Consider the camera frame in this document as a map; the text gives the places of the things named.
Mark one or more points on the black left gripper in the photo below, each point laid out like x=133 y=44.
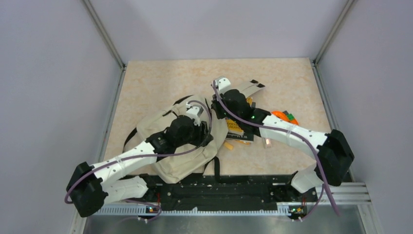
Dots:
x=202 y=131

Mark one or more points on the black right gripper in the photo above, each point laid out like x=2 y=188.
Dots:
x=216 y=106

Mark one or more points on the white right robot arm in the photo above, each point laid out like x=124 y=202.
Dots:
x=331 y=151

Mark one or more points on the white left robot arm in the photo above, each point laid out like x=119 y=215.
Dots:
x=92 y=186

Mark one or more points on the black hardcover book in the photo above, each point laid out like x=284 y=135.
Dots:
x=242 y=137

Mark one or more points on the orange pink highlighter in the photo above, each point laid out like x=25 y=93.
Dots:
x=228 y=146

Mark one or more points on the orange curved toy track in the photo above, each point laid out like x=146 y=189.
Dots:
x=283 y=116

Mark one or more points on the green toy brick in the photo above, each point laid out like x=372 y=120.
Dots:
x=290 y=117

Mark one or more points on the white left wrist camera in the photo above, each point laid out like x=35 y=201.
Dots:
x=194 y=112

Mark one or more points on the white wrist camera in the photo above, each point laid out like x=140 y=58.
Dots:
x=194 y=112
x=221 y=85

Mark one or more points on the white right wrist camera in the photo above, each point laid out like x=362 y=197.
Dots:
x=221 y=85

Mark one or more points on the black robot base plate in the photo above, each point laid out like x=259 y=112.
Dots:
x=229 y=193

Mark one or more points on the aluminium frame rail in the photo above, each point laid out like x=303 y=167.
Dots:
x=121 y=69

